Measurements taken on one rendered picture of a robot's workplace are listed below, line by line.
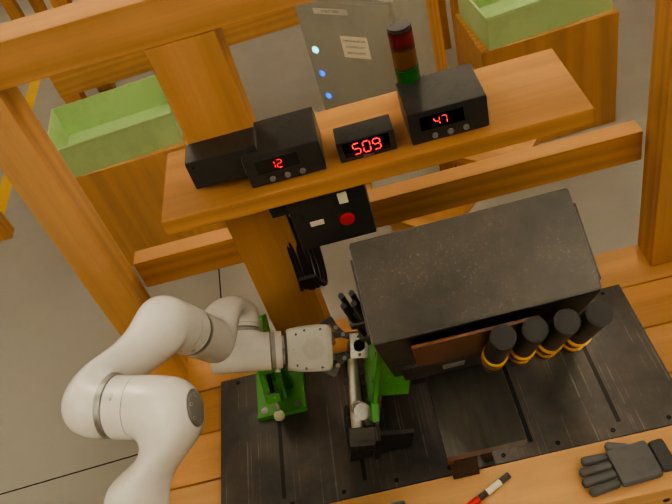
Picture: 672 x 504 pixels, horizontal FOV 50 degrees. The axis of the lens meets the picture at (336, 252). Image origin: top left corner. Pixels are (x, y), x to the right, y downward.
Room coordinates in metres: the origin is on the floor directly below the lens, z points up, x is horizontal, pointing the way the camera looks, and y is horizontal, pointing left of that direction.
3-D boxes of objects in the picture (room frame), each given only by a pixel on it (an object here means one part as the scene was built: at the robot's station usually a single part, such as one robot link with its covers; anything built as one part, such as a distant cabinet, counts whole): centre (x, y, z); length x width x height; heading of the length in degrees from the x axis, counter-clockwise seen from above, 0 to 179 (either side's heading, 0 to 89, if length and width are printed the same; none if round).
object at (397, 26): (1.30, -0.26, 1.71); 0.05 x 0.05 x 0.04
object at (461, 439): (0.91, -0.18, 1.11); 0.39 x 0.16 x 0.03; 174
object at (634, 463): (0.70, -0.44, 0.91); 0.20 x 0.11 x 0.03; 87
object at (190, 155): (1.27, 0.16, 1.59); 0.15 x 0.07 x 0.07; 84
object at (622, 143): (1.38, -0.15, 1.23); 1.30 x 0.05 x 0.09; 84
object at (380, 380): (0.96, -0.03, 1.17); 0.13 x 0.12 x 0.20; 84
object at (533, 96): (1.27, -0.14, 1.52); 0.90 x 0.25 x 0.04; 84
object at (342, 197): (1.23, -0.02, 1.42); 0.17 x 0.12 x 0.15; 84
